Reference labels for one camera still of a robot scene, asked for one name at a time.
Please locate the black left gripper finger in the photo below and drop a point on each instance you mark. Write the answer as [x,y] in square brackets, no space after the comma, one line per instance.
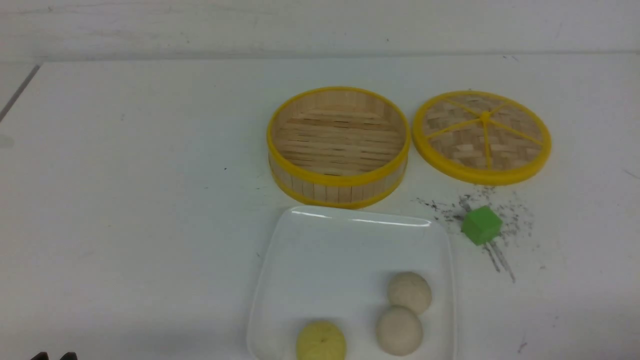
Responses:
[40,356]
[69,356]

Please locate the yellow steamed bun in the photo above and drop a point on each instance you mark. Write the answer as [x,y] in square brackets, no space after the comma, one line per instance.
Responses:
[320,340]

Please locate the white steamed bun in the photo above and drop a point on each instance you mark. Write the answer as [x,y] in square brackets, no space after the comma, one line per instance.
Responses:
[399,331]
[410,290]

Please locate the white square plate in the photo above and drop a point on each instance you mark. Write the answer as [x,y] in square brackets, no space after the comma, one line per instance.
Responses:
[333,264]

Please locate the white steamed bun on plate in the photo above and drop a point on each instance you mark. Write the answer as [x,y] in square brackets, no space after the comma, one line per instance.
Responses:
[399,331]

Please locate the bamboo steamer basket yellow rims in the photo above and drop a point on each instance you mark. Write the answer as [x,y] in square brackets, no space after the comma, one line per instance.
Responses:
[338,146]

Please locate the green cube block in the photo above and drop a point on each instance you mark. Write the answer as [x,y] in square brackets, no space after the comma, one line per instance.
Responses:
[481,225]

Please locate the bamboo steamer lid yellow rim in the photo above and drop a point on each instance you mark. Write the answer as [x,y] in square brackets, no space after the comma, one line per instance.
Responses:
[481,138]

